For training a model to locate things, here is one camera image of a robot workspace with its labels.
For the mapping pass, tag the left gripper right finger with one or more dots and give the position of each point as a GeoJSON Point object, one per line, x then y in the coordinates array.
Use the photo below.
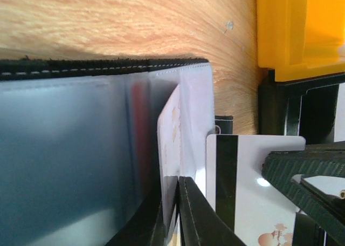
{"type": "Point", "coordinates": [200, 225]}

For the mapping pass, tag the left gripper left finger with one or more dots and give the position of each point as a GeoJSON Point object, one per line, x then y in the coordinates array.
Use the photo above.
{"type": "Point", "coordinates": [145, 227]}

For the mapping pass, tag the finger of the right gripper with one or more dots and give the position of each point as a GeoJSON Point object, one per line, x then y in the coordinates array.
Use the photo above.
{"type": "Point", "coordinates": [288, 171]}

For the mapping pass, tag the white patterned card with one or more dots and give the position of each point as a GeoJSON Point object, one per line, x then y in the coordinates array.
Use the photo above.
{"type": "Point", "coordinates": [248, 204]}
{"type": "Point", "coordinates": [169, 153]}

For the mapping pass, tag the black leather card holder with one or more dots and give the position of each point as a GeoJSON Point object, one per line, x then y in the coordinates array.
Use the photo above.
{"type": "Point", "coordinates": [69, 170]}

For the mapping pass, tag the black bin with teal cards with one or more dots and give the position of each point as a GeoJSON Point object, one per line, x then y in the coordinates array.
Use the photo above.
{"type": "Point", "coordinates": [305, 107]}

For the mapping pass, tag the dark red card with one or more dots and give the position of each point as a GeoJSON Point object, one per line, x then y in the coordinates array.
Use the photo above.
{"type": "Point", "coordinates": [140, 117]}

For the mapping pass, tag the yellow bin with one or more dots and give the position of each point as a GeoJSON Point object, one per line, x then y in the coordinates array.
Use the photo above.
{"type": "Point", "coordinates": [300, 39]}

